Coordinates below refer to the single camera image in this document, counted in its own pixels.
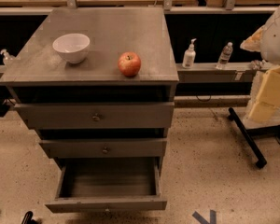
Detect clear pump sanitizer bottle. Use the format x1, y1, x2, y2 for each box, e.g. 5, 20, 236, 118
0, 49, 15, 65

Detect grey top drawer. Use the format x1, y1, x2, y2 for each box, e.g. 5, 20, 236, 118
15, 102, 174, 130

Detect white ceramic bowl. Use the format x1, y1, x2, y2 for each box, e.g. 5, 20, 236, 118
52, 34, 90, 63

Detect crumpled plastic wrapper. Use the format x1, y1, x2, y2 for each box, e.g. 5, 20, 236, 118
250, 60, 266, 70

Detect white pump lotion bottle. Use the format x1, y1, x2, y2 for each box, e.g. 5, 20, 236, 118
182, 38, 196, 69

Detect grey middle drawer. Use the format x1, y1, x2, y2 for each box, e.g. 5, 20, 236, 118
40, 138, 167, 159

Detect clear plastic water bottle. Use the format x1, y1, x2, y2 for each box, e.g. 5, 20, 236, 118
217, 42, 233, 70

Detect grey drawer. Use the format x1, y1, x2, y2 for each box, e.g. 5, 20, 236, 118
46, 157, 167, 213
15, 102, 174, 130
40, 138, 167, 159

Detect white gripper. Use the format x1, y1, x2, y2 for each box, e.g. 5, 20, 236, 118
244, 65, 280, 128

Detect red apple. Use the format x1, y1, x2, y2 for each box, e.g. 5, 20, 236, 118
118, 51, 141, 77

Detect grey drawer cabinet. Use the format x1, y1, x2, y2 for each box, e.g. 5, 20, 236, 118
0, 7, 180, 173

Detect grey bottom drawer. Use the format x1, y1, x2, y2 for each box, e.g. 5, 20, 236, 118
46, 157, 167, 213

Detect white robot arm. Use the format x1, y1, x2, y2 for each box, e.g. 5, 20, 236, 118
240, 6, 280, 123

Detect black object bottom left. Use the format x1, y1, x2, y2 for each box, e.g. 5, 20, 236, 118
21, 211, 41, 224

